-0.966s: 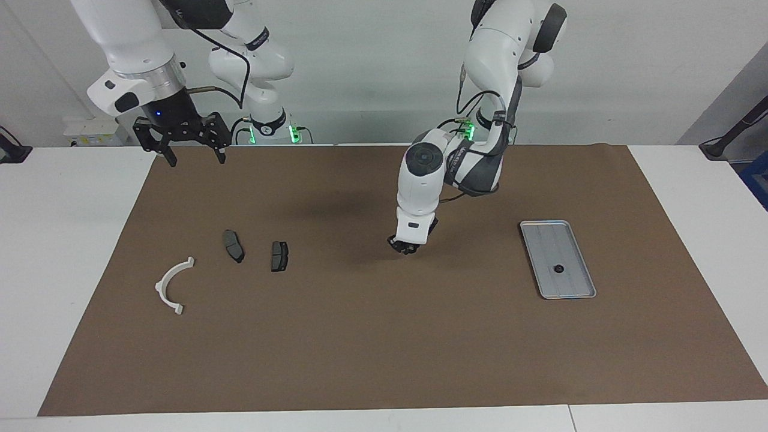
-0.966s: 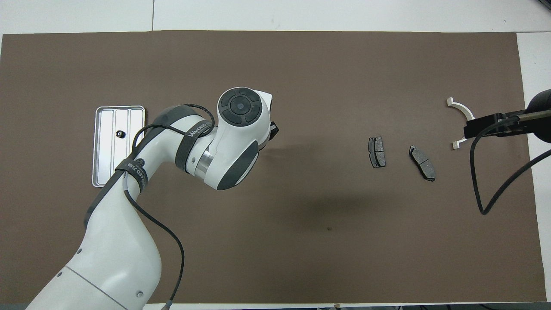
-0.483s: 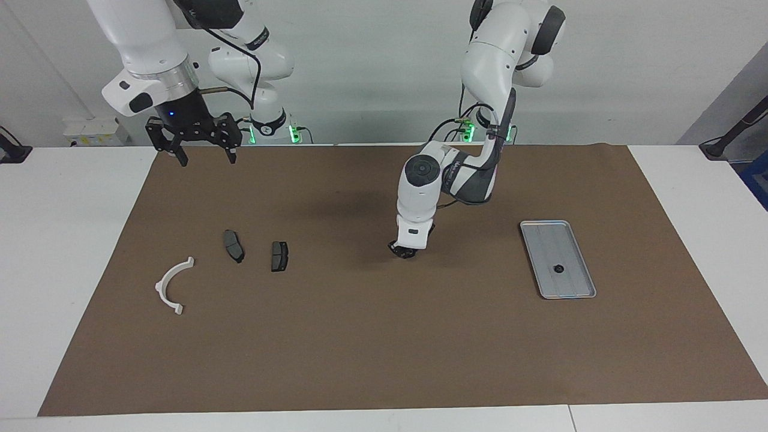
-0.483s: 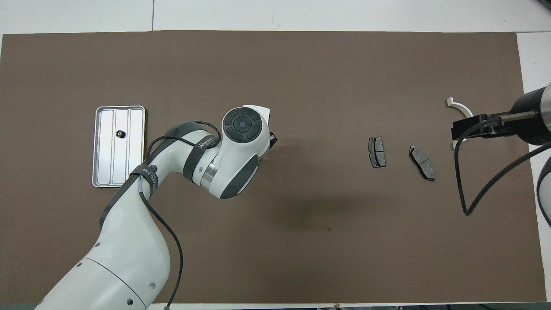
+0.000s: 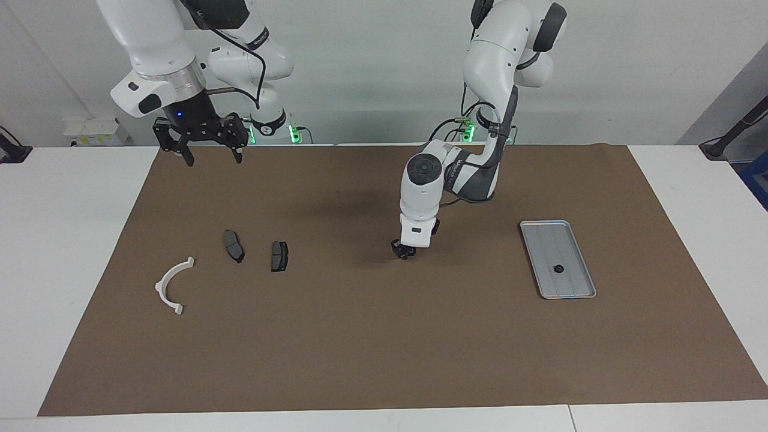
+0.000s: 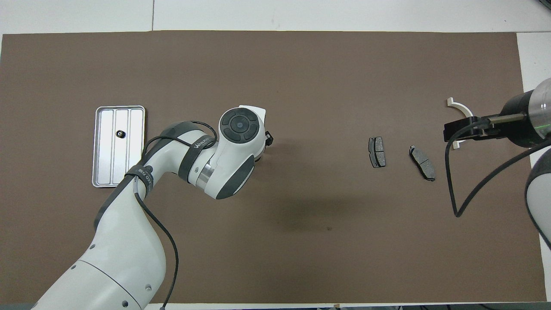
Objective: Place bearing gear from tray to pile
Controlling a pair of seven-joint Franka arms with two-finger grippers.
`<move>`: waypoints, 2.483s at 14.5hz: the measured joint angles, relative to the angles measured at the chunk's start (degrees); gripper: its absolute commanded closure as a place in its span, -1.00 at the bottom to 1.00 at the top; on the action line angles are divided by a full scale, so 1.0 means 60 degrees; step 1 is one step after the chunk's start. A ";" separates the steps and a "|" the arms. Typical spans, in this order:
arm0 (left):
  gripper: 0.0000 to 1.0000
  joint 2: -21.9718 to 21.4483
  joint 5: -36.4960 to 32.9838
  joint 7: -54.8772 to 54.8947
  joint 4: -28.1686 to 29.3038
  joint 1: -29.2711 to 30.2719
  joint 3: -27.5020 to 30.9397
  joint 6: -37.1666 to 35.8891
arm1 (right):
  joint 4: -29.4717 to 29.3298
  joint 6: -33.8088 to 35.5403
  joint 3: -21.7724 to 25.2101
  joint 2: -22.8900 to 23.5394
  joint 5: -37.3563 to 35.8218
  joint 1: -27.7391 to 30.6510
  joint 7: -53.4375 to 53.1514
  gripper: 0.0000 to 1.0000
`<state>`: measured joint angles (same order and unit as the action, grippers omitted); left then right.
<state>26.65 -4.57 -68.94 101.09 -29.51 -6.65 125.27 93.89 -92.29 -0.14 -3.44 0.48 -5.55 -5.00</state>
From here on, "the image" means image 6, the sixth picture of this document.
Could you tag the curved grey brake pad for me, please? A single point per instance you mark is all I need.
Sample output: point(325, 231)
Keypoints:
point(422, 163)

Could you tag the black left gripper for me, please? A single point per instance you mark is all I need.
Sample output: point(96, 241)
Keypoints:
point(269, 137)

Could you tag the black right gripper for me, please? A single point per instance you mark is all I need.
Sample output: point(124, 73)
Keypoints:
point(516, 131)

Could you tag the silver metal tray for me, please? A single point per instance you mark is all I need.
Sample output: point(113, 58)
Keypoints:
point(103, 146)

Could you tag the brown table mat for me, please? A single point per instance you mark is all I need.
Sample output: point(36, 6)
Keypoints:
point(275, 86)

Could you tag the white semicircular bracket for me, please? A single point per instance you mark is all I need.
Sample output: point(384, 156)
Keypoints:
point(458, 104)

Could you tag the rectangular grey brake pad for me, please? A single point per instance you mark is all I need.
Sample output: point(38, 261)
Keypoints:
point(377, 153)

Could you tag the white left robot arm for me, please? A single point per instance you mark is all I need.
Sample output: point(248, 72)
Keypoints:
point(125, 241)

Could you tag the small black bearing gear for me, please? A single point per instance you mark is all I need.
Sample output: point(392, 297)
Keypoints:
point(121, 134)

